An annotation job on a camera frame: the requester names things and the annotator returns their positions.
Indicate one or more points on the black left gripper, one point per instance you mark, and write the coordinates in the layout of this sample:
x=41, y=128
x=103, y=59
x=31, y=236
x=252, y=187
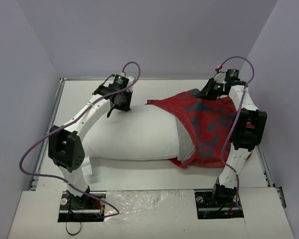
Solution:
x=122, y=102

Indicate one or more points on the metal table edge rail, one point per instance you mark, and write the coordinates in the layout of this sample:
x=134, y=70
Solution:
x=58, y=95

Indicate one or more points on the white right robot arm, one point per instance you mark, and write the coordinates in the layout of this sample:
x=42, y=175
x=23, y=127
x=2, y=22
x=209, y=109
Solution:
x=245, y=133

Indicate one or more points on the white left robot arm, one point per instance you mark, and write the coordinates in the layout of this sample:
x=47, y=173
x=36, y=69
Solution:
x=65, y=144

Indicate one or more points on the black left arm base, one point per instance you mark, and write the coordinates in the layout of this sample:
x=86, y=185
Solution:
x=80, y=210

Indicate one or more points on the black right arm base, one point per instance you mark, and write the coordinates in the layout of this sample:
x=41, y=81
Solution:
x=208, y=209

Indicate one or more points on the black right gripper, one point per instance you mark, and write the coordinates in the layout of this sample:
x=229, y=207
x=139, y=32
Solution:
x=209, y=91

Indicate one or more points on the red printed pillowcase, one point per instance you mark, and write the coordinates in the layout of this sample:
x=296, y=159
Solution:
x=202, y=128

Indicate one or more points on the white pillow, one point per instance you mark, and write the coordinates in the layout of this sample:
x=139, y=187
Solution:
x=145, y=133

